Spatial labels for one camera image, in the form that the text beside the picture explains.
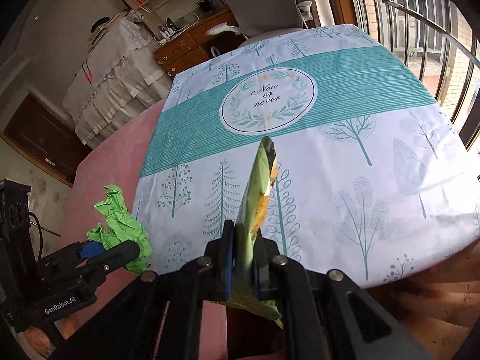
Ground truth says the green paper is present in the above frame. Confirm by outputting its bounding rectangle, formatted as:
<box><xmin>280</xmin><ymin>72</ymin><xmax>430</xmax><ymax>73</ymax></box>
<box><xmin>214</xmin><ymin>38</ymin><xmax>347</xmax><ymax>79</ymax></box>
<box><xmin>86</xmin><ymin>184</ymin><xmax>153</xmax><ymax>275</ymax></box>

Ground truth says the light green snack wrapper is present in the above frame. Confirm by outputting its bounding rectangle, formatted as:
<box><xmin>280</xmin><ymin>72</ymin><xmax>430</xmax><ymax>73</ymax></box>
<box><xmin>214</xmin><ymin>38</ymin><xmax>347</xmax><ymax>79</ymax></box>
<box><xmin>211</xmin><ymin>136</ymin><xmax>281</xmax><ymax>322</ymax></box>

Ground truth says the left hand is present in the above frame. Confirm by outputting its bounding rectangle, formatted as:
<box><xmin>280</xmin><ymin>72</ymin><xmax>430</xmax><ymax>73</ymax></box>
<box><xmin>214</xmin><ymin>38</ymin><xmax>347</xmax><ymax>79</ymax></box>
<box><xmin>23</xmin><ymin>313</ymin><xmax>80</xmax><ymax>359</ymax></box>

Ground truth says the pink bed sheet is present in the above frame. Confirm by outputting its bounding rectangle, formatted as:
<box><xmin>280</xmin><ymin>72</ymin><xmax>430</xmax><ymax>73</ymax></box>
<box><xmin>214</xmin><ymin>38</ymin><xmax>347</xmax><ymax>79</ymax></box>
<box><xmin>59</xmin><ymin>100</ymin><xmax>228</xmax><ymax>359</ymax></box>

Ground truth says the pink floral curtain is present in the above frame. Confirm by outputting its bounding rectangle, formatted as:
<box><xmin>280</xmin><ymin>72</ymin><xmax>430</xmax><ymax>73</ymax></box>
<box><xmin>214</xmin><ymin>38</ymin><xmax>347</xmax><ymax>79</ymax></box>
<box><xmin>368</xmin><ymin>241</ymin><xmax>479</xmax><ymax>359</ymax></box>

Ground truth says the brown wooden door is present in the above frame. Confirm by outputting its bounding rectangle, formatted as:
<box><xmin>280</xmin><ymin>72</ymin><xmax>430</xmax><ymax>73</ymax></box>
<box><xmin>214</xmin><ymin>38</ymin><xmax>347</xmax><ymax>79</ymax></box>
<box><xmin>3</xmin><ymin>94</ymin><xmax>91</xmax><ymax>185</ymax></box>

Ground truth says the tree print tablecloth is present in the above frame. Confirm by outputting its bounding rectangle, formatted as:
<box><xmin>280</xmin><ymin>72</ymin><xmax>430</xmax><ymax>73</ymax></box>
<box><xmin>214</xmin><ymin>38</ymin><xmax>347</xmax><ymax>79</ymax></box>
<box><xmin>134</xmin><ymin>24</ymin><xmax>479</xmax><ymax>287</ymax></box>

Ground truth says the white frilled cover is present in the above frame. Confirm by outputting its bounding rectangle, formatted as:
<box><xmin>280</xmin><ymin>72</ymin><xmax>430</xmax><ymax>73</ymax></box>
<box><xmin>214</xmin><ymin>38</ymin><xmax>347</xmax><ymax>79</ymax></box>
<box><xmin>63</xmin><ymin>15</ymin><xmax>172</xmax><ymax>149</ymax></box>

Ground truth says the wooden desk with drawers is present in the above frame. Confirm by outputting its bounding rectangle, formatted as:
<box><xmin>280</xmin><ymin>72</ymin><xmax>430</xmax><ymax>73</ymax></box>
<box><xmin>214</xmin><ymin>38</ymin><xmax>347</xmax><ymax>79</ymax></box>
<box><xmin>153</xmin><ymin>7</ymin><xmax>245</xmax><ymax>78</ymax></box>

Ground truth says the grey office chair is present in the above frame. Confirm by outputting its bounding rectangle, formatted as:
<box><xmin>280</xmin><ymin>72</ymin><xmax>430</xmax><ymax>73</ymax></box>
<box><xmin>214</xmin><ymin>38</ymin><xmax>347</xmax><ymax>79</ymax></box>
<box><xmin>206</xmin><ymin>0</ymin><xmax>313</xmax><ymax>46</ymax></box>

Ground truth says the metal window grille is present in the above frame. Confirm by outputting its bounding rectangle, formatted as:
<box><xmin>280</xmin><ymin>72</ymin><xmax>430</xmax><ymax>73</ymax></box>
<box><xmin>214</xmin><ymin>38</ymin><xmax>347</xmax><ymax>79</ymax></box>
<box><xmin>352</xmin><ymin>0</ymin><xmax>479</xmax><ymax>152</ymax></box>

